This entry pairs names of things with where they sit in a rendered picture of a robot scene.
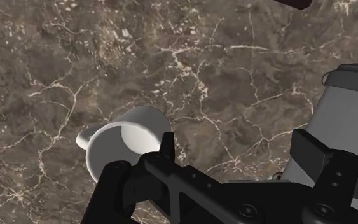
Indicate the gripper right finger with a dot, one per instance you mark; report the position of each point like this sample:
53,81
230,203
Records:
324,173

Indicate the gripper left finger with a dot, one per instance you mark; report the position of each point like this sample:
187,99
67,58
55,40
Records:
154,186

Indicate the white mug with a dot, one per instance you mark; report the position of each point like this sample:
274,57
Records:
123,139

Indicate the grey box appliance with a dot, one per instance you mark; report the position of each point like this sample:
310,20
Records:
346,121

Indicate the dark red robot stand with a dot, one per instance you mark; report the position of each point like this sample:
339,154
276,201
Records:
293,3

